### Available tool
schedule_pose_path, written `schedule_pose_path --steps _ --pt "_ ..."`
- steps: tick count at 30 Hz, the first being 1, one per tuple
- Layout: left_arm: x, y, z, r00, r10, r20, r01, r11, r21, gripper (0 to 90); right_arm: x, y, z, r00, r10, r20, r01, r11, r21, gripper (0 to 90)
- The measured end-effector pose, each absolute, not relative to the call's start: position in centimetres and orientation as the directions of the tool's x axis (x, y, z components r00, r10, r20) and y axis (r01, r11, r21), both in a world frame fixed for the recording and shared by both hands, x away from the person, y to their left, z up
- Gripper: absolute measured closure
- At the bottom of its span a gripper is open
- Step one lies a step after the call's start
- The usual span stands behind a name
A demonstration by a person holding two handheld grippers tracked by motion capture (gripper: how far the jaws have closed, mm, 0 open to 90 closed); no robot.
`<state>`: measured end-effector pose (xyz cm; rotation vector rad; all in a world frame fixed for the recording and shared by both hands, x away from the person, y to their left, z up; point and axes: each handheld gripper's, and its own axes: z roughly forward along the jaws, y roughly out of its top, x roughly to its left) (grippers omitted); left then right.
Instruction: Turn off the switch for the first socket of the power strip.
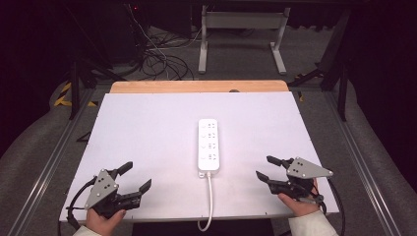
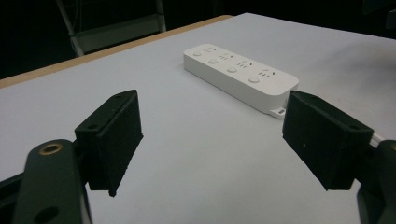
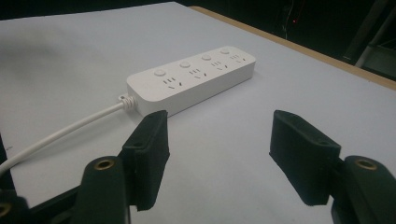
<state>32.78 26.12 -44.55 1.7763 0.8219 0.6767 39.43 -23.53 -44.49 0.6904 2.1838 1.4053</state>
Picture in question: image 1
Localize person's right hand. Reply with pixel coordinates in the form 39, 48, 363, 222
277, 192, 323, 218

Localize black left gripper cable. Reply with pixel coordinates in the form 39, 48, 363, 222
65, 176, 98, 231

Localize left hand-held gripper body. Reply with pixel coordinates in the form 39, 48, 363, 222
84, 168, 144, 219

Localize white power strip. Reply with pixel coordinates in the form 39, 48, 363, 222
197, 118, 221, 179

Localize white board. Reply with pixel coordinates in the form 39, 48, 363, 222
58, 90, 340, 224

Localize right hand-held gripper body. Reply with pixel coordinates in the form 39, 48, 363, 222
268, 156, 334, 205

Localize grey metal stand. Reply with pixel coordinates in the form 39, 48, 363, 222
197, 4, 292, 76

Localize tangle of floor cables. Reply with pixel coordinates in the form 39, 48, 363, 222
125, 3, 206, 82

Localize wooden desk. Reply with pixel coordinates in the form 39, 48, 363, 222
109, 80, 290, 94

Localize aluminium floor rail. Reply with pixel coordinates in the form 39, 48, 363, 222
322, 91, 403, 236
6, 88, 96, 236

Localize yellow black hazard tape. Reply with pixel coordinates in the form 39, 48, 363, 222
53, 81, 99, 108

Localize white power strip cable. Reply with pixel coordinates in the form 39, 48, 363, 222
197, 171, 214, 233

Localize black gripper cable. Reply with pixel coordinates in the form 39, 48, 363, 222
323, 178, 347, 236
65, 176, 98, 231

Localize black metal stand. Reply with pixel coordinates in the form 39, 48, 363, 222
64, 4, 130, 121
287, 6, 352, 123

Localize person's left hand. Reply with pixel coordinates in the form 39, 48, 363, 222
85, 208, 128, 236

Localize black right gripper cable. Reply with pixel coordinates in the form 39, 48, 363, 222
323, 178, 347, 236

